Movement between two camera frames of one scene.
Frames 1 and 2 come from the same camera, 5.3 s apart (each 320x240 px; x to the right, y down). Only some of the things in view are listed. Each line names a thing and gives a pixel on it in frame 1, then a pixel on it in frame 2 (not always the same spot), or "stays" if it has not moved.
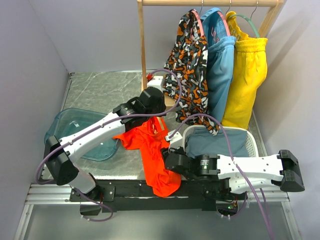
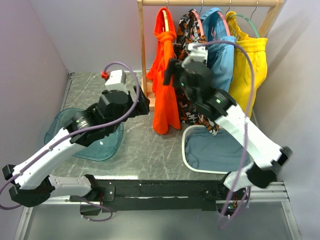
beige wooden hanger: [160, 119] to [166, 20]
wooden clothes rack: [170, 101] stays
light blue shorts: [219, 62] stays
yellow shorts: [249, 74] stays
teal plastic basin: [68, 120] stays
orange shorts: [150, 135] to [165, 118]
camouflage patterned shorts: [186, 72] stays
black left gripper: [162, 105] to [142, 106]
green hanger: [249, 20] stays
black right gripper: [165, 151] to [170, 70]
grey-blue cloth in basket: [200, 141] stays
